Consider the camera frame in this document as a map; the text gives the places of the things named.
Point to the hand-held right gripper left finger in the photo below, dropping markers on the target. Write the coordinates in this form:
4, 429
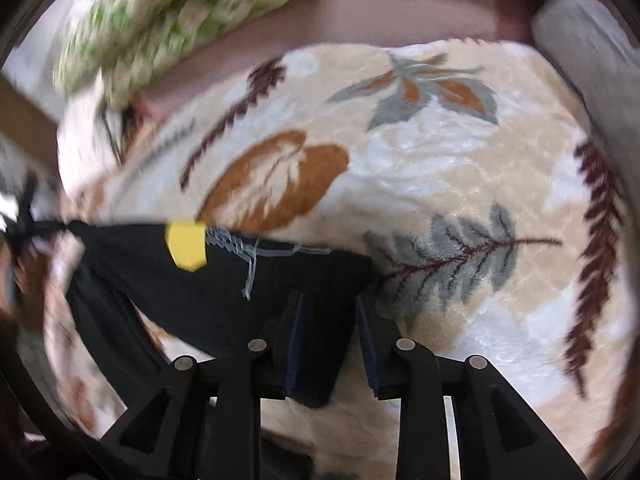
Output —
294, 350

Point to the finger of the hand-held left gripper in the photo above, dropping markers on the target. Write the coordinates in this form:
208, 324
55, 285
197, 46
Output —
27, 222

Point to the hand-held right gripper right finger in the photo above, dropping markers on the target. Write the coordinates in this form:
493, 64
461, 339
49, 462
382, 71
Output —
367, 355

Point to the black pants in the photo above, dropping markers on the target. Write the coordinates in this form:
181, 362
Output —
200, 300

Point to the cream leaf print blanket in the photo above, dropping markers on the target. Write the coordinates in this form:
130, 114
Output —
410, 160

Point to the green patterned pillow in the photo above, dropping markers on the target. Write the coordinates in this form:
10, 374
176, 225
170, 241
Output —
165, 15

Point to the pink bedsheet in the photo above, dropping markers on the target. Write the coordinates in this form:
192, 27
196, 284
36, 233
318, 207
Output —
350, 15

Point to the grey cloth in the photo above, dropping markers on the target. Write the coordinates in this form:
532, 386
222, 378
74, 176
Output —
585, 60

